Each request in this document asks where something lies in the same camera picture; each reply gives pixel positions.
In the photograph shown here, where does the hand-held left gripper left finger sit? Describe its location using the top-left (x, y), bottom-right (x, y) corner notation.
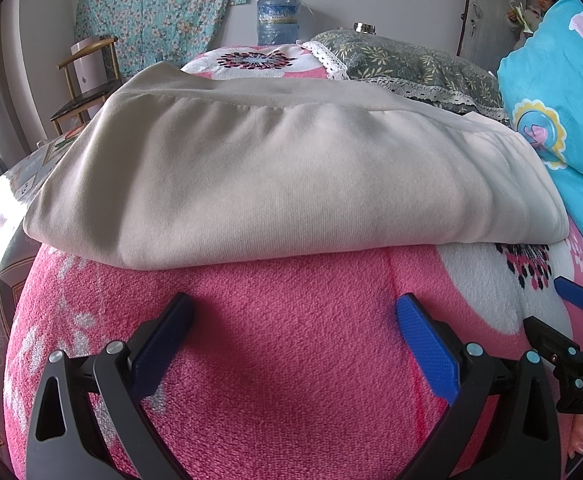
top-left (25, 292), bottom-right (195, 480)

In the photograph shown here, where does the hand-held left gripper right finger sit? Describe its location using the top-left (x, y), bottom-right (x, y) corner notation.
top-left (395, 294), bottom-right (563, 480)

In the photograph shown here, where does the cream zip jacket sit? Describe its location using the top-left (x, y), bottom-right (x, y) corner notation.
top-left (22, 62), bottom-right (569, 270)

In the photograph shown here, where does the pink flower blanket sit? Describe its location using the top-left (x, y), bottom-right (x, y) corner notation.
top-left (4, 45), bottom-right (583, 480)

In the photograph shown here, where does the patterned bed sheet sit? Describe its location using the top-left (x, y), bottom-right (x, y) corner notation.
top-left (0, 125), bottom-right (92, 461)

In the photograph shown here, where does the wooden chair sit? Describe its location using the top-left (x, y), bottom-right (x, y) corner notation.
top-left (50, 35), bottom-right (122, 136)

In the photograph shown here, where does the grey floral pillow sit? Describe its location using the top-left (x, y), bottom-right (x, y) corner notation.
top-left (304, 29), bottom-right (509, 123)

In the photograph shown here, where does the white box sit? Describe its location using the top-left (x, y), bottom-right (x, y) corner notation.
top-left (70, 36), bottom-right (109, 93)

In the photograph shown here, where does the grey wardrobe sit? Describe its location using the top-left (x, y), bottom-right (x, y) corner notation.
top-left (459, 0), bottom-right (532, 73)

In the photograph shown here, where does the teal floral hanging cloth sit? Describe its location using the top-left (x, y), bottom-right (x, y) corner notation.
top-left (74, 0), bottom-right (248, 77)

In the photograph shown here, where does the blue water jug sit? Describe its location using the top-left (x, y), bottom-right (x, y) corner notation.
top-left (256, 0), bottom-right (302, 47)

